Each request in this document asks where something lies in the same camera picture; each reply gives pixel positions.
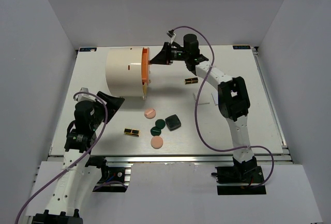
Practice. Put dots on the black gold lipstick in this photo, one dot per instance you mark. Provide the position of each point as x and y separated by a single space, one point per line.
191 80
132 132

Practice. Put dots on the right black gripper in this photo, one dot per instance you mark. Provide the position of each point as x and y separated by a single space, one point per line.
165 56

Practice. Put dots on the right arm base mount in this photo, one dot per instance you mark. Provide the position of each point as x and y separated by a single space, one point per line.
241 179

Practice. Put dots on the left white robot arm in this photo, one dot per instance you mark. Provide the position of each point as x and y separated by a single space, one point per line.
80 171

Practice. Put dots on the white square compact left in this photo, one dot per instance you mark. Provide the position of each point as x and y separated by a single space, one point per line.
203 98

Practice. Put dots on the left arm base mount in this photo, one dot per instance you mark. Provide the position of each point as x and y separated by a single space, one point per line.
112 178

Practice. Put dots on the blue label sticker left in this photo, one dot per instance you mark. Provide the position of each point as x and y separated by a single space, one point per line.
88 49

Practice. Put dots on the black square compact case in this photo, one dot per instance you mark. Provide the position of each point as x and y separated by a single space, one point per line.
173 122

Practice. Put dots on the dark green puff with label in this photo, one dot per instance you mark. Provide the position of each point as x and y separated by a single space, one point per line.
155 131

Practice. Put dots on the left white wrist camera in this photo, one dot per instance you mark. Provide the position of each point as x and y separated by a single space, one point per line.
84 96

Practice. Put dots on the blue label sticker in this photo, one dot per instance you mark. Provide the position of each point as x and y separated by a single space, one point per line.
241 47
88 49

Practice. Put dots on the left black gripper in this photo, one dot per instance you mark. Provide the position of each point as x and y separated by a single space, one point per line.
114 103

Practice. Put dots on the white square compact with gold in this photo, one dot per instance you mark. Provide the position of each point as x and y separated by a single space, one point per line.
215 98

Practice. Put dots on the dark green puff upper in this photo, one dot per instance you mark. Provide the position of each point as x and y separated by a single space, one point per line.
160 123

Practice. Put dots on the orange top drawer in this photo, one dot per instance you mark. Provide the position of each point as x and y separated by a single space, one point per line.
145 66

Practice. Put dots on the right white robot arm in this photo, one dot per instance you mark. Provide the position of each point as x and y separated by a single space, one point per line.
233 99

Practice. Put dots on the plain pink round puff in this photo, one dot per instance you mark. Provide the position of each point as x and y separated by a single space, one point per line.
157 142

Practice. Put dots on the pink puff with strap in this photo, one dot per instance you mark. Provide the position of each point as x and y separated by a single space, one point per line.
150 113

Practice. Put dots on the cream round drawer organizer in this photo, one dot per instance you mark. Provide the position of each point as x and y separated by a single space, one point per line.
123 72

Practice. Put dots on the blue label sticker right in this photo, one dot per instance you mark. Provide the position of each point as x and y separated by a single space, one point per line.
241 47

